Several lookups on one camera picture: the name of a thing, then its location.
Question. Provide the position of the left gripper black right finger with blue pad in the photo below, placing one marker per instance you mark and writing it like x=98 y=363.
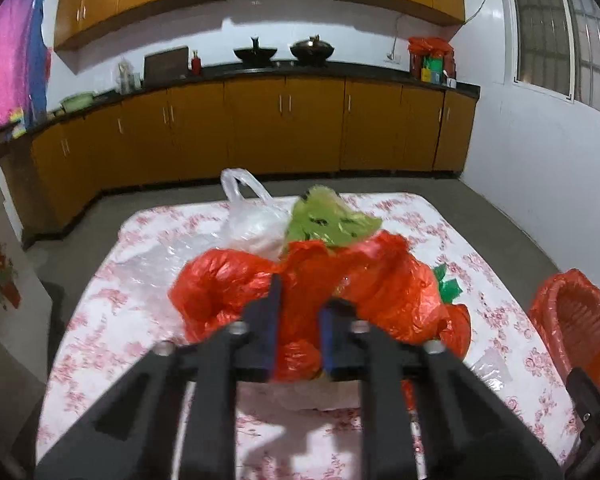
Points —
x=424 y=393

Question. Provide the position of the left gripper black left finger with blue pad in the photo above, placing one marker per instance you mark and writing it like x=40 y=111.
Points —
x=173 y=413

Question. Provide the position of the large red plastic bag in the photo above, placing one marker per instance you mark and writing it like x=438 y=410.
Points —
x=387 y=285

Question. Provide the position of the yellow-green plastic bag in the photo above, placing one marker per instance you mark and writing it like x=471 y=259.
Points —
x=321 y=214

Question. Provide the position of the other arm black gripper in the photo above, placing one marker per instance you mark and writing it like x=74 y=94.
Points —
x=586 y=399

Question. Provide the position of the red plastic trash basket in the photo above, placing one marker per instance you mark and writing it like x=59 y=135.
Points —
x=566 y=314

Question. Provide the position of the lower wooden kitchen cabinets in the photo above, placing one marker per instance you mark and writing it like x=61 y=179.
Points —
x=281 y=120

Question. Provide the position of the small clear plastic bag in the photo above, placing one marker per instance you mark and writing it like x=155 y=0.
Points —
x=491 y=368

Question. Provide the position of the dark green plastic bag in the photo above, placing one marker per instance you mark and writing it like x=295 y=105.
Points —
x=449 y=290

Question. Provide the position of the floral pink white tablecloth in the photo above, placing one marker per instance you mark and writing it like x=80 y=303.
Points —
x=112 y=327

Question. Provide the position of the flower decal tiled counter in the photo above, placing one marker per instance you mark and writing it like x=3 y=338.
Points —
x=25 y=306

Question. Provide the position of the clear bubble wrap sheet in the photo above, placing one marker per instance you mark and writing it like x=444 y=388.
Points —
x=147 y=277

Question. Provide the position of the green pot on counter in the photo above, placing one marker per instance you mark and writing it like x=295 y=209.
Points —
x=77 y=102

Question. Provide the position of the clear jar on counter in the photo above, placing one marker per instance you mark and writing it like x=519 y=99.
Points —
x=128 y=79

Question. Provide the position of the dark cutting board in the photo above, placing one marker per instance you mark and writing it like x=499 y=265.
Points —
x=165 y=66

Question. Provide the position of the red bag on counter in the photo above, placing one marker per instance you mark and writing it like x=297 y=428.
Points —
x=432 y=59

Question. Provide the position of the red bottle on counter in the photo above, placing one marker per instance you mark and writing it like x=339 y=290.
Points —
x=195 y=64

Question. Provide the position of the pink sparkly curtain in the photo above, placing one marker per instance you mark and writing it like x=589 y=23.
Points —
x=24 y=62

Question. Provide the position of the black wok left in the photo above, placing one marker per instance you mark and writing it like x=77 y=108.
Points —
x=255 y=56

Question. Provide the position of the window with grille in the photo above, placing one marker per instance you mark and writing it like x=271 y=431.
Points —
x=557 y=48

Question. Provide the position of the black wok with lid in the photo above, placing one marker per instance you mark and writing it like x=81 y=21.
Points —
x=312 y=51

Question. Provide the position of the white plastic bag with handles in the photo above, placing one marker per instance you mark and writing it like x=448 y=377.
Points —
x=255 y=223

